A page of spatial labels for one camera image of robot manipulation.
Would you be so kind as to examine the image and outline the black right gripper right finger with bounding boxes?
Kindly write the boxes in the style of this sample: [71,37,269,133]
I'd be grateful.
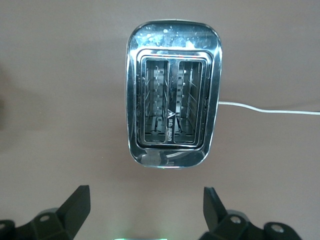
[199,186,304,240]

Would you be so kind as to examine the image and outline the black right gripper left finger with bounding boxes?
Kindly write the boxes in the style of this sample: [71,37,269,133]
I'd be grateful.
[0,184,91,240]

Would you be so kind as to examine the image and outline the silver beige two-slot toaster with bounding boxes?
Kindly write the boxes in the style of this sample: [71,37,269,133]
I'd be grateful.
[124,19,223,170]

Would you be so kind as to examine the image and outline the white toaster power cord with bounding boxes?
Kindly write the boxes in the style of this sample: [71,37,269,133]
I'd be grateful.
[218,100,320,116]

